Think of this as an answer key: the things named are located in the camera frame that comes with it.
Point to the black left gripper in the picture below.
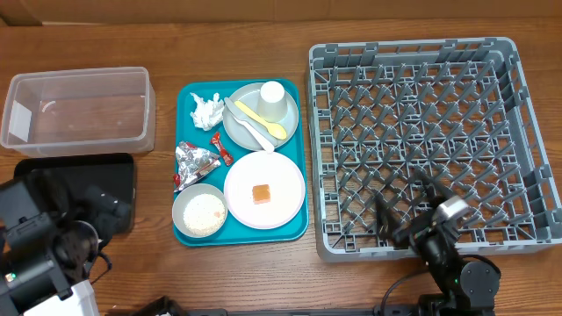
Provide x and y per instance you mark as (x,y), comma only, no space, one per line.
(107,219)

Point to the white large plate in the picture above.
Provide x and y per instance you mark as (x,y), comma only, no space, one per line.
(287,189)

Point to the grey dishwasher rack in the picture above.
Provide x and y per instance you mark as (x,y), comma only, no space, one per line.
(458,110)

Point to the black plastic tray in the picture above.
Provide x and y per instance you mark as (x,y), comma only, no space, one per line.
(105,180)

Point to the yellow plastic spoon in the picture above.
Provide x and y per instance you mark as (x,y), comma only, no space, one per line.
(274,129)

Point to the orange food cube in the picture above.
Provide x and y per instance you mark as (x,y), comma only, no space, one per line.
(261,194)

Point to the grey bowl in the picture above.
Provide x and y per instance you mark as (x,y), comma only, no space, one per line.
(199,211)

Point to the white plastic knife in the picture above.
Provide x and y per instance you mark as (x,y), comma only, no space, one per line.
(263,142)

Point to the white plastic cup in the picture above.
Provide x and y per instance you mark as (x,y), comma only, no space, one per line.
(272,103)

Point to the crumpled white napkin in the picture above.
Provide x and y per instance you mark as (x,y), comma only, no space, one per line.
(209,113)

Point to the red sauce packet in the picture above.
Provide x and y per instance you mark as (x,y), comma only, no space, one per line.
(224,154)

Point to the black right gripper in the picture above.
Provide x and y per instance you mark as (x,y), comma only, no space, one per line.
(413,231)

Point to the teal serving tray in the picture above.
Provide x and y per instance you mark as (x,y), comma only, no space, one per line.
(233,232)

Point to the silver foil wrapper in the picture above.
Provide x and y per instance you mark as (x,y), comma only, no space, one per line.
(193,164)

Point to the grey small plate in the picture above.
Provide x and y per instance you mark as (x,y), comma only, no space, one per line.
(287,118)

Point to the clear plastic bin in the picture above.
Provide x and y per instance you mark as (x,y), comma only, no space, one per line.
(80,111)

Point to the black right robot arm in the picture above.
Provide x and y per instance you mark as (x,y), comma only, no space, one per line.
(468,283)

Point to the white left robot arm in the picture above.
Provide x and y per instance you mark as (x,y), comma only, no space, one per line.
(51,237)

